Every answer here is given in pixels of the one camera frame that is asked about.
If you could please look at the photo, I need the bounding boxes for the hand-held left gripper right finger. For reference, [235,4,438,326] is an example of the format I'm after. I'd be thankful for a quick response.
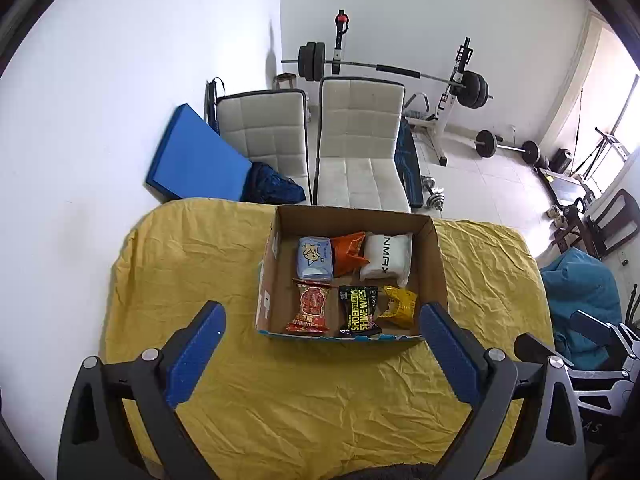
[419,301,588,480]

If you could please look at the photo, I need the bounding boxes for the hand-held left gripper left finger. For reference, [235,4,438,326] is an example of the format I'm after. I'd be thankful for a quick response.
[57,300,227,480]

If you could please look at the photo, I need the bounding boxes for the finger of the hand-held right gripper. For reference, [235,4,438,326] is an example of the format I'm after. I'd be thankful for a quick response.
[514,332,576,368]
[570,310,640,358]

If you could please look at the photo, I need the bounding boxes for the yellow snack packet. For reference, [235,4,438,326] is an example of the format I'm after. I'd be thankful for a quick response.
[376,285,418,328]

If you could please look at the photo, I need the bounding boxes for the black wipes packet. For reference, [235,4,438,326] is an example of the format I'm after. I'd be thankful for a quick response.
[338,285,383,337]

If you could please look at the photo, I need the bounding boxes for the white soft packet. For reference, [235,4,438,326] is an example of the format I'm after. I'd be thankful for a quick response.
[359,232,415,288]

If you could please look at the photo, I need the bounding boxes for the red snack packet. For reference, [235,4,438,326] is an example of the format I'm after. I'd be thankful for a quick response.
[286,280,332,333]

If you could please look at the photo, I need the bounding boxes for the orange snack packet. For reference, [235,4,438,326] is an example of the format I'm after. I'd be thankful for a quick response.
[331,231,370,277]

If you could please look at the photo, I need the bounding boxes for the light blue tissue pack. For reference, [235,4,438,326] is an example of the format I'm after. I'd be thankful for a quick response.
[297,236,333,282]

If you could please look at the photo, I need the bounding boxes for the cardboard box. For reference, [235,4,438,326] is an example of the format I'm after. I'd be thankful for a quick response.
[255,205,449,343]

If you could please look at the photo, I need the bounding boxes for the blue beanbag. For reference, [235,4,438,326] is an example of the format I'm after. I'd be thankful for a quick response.
[540,250,623,371]

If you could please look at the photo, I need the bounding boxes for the dark wooden chair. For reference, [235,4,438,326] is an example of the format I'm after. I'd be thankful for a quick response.
[555,189,640,261]

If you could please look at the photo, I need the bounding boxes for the yellow tablecloth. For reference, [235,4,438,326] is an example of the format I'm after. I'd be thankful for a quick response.
[102,197,556,480]

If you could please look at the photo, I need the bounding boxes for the dark fleece clothing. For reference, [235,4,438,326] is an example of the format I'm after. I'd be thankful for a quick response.
[345,462,436,480]

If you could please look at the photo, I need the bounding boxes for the treadmill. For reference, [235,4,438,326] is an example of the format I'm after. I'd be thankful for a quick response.
[540,167,596,206]

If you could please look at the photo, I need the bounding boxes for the exercise machine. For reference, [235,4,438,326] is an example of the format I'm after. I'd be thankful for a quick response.
[575,127,629,181]

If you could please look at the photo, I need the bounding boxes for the dark blue cloth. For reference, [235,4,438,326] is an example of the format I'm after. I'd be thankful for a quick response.
[242,161,307,206]

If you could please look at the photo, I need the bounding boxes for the blue folded mat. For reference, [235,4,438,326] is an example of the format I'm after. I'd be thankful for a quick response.
[145,104,253,201]

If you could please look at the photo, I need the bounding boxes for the short barbell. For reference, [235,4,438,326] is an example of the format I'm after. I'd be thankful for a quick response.
[474,130,541,162]

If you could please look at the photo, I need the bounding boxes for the white padded chair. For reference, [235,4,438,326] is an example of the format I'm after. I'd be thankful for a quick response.
[216,90,311,203]
[312,76,413,213]

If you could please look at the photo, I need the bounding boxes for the white barbell rack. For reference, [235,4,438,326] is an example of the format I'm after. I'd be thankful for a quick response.
[332,10,473,166]

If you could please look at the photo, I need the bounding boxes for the barbell with black plates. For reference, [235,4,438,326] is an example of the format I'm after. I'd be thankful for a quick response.
[281,41,493,110]

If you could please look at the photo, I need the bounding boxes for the black exercise handles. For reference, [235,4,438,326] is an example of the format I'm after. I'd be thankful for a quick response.
[622,282,640,327]

